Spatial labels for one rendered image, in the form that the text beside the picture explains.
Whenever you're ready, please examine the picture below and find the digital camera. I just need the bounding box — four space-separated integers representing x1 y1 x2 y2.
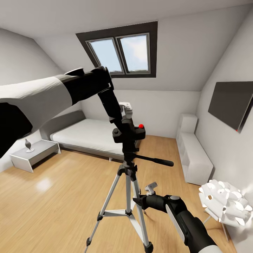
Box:
112 116 146 143

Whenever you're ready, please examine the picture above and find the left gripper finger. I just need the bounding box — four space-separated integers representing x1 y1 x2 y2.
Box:
114 121 124 133

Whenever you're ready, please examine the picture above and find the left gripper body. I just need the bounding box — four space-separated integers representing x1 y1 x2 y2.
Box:
102 98 122 124

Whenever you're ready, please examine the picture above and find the camera tripod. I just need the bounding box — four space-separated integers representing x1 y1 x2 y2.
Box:
84 141 174 253

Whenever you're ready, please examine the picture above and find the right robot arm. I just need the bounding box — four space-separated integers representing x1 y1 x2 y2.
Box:
132 182 223 253

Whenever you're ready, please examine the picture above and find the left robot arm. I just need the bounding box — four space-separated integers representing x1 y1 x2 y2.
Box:
0 66 132 159

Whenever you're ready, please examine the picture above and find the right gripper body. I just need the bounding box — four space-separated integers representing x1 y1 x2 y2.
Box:
140 193 160 211

